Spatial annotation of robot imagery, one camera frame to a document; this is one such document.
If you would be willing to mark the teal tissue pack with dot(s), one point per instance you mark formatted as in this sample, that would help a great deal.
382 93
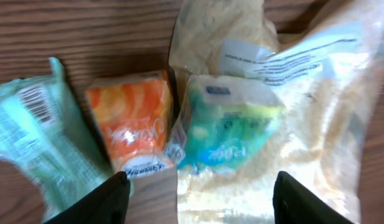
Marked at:
223 122

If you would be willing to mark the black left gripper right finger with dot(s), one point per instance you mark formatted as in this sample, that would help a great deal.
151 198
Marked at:
293 203

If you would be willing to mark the beige plastic pouch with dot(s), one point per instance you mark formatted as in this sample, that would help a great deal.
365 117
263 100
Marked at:
327 77

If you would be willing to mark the green snack packet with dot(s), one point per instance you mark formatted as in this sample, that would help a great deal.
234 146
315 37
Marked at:
43 133

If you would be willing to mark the orange tissue pack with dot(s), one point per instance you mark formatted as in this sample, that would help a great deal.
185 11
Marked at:
133 115

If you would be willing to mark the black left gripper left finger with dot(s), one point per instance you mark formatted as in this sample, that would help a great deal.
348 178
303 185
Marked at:
107 204

